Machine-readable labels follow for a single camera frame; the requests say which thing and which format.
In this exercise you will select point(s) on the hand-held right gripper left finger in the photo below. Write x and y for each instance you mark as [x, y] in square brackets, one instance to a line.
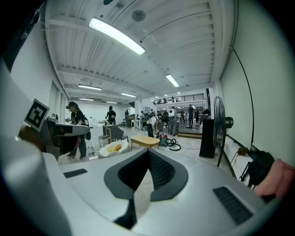
[92, 196]

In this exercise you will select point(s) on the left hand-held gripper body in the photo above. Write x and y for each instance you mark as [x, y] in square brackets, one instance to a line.
[37, 115]

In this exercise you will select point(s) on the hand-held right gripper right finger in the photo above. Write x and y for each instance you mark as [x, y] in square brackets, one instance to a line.
[202, 196]

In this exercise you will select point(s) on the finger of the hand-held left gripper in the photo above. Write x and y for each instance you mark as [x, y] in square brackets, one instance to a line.
[78, 129]

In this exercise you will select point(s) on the person's left forearm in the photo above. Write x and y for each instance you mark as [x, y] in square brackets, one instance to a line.
[30, 138]

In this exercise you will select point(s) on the grey armchair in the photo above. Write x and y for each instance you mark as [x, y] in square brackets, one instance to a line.
[116, 132]

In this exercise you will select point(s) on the egg-shaped floor cushion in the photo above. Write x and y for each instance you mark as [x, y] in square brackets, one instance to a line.
[113, 149]

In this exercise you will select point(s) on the long ceiling light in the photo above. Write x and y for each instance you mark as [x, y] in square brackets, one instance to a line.
[116, 35]
[128, 95]
[90, 87]
[172, 80]

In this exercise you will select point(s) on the black cabinet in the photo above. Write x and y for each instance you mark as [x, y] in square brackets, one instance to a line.
[207, 138]

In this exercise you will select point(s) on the wooden platform step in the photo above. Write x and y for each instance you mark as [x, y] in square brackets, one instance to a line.
[190, 134]

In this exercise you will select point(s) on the oval wooden table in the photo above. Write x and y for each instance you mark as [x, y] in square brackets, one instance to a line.
[145, 139]

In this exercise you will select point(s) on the red green vacuum cleaner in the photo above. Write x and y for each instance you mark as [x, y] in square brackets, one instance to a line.
[163, 140]

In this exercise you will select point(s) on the black standing fan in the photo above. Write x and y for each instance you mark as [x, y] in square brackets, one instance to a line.
[219, 122]

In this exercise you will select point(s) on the pink cloth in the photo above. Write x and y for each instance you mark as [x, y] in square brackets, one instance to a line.
[279, 179]

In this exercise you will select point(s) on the person's black shirt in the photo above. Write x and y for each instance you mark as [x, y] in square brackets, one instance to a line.
[23, 34]

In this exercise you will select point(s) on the white bubble backpack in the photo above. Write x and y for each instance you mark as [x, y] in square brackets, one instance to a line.
[171, 113]

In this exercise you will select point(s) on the black mezzanine railing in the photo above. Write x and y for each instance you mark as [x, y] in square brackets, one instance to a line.
[179, 98]

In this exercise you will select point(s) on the wooden frame chair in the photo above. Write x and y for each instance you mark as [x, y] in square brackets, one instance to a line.
[105, 137]

